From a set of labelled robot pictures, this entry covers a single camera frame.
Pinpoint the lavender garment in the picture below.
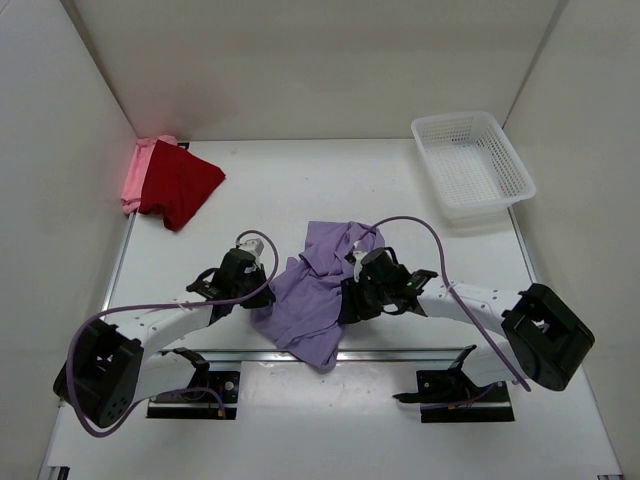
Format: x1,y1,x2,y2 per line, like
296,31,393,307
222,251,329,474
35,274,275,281
250,221,385,372

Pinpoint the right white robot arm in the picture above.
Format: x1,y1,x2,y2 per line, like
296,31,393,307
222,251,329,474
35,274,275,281
338,247,595,409

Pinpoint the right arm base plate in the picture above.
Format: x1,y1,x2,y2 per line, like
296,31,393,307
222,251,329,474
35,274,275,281
416,370,515,424

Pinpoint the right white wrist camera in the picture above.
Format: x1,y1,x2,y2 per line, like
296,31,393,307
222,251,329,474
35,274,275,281
345,240,368,283

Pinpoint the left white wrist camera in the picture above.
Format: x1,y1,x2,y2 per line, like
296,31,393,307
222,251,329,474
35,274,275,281
236,238,264,259

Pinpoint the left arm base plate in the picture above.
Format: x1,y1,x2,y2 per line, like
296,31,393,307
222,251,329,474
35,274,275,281
146,363,241,421

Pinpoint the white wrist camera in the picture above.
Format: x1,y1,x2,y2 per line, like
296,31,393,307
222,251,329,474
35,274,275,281
236,238,264,259
345,240,368,283

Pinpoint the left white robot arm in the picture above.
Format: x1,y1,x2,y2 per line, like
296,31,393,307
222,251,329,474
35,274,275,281
53,238,275,437

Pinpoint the red t shirt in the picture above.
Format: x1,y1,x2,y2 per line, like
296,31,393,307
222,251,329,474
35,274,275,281
138,140,226,232

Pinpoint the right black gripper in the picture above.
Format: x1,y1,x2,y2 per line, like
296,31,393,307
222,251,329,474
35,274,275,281
340,274,394,325

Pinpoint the pink t shirt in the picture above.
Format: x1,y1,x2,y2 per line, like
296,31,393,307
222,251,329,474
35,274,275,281
120,135,177,215

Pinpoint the white plastic basket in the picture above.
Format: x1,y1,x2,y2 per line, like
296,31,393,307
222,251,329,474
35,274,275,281
411,111,537,221

